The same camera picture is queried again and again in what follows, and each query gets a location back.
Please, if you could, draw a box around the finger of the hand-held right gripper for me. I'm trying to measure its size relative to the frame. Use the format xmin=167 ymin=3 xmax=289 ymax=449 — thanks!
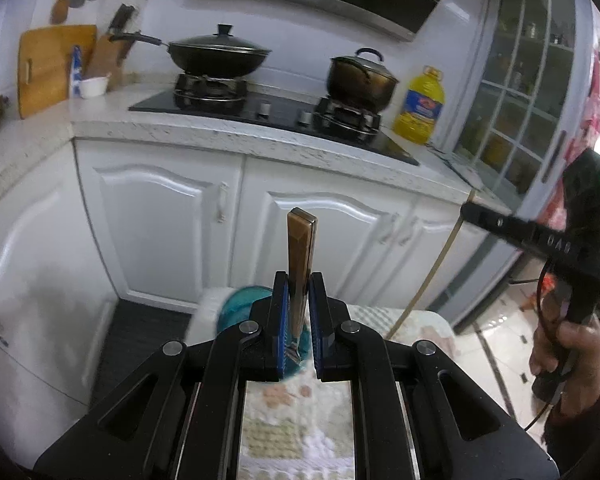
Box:
xmin=460 ymin=202 xmax=543 ymax=257

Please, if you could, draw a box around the person's right hand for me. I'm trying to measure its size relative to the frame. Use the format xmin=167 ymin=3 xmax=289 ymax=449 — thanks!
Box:
xmin=528 ymin=317 xmax=600 ymax=417

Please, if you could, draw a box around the white framed glass door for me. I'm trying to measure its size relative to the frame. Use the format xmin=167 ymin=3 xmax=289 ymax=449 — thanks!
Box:
xmin=451 ymin=0 xmax=600 ymax=198

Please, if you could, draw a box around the patchwork quilted mat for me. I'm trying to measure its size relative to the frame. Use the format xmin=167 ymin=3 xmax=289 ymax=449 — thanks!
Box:
xmin=186 ymin=285 xmax=457 ymax=480

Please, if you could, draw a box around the person's right forearm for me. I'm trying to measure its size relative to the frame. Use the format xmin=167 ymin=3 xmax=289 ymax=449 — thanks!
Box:
xmin=542 ymin=390 xmax=600 ymax=472

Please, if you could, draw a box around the blue and white packet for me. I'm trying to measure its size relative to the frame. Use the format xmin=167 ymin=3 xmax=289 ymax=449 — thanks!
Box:
xmin=68 ymin=44 xmax=85 ymax=100

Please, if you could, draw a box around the dark brown wooden-handled utensil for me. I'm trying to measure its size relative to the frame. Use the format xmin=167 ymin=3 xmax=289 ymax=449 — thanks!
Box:
xmin=286 ymin=207 xmax=319 ymax=376

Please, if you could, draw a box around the small white bowl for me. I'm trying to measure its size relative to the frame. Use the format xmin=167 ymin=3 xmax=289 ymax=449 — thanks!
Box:
xmin=79 ymin=74 xmax=112 ymax=100

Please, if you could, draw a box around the wooden knife block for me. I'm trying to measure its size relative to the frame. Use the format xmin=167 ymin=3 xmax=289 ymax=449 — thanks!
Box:
xmin=82 ymin=3 xmax=136 ymax=92

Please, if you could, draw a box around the dark cooking pot with lid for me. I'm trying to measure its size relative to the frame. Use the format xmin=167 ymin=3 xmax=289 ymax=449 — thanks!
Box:
xmin=326 ymin=47 xmax=400 ymax=114

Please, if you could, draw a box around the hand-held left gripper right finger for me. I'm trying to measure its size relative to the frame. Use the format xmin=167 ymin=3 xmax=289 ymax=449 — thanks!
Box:
xmin=307 ymin=271 xmax=556 ymax=480

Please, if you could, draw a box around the yellow cooking oil bottle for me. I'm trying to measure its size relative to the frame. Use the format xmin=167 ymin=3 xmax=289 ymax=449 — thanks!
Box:
xmin=391 ymin=65 xmax=446 ymax=146

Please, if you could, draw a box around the teal plastic utensil holder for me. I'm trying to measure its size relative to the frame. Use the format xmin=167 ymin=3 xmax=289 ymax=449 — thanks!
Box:
xmin=216 ymin=285 xmax=312 ymax=377

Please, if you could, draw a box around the black gas stove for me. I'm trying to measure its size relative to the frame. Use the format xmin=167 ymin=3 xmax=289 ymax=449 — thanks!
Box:
xmin=128 ymin=73 xmax=421 ymax=167

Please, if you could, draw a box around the white cabinet door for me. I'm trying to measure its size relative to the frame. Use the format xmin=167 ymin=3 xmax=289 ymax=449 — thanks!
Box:
xmin=74 ymin=139 xmax=247 ymax=312
xmin=393 ymin=194 xmax=475 ymax=313
xmin=0 ymin=145 xmax=120 ymax=413
xmin=229 ymin=154 xmax=417 ymax=312

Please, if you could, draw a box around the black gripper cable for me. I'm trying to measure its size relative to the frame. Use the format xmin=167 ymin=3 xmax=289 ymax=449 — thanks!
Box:
xmin=522 ymin=259 xmax=567 ymax=432

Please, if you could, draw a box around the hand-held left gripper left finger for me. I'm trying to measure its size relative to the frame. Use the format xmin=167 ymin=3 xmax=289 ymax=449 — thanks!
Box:
xmin=32 ymin=271 xmax=291 ymax=480

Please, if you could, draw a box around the black wok with lid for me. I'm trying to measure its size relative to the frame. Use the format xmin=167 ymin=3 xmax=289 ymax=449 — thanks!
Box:
xmin=108 ymin=23 xmax=273 ymax=77

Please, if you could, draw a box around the wooden cutting board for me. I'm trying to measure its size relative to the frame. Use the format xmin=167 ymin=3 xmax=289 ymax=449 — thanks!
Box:
xmin=18 ymin=24 xmax=99 ymax=120

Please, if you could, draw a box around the pink floral cloth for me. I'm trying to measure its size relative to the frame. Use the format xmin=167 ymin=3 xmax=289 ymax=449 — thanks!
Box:
xmin=569 ymin=36 xmax=600 ymax=162

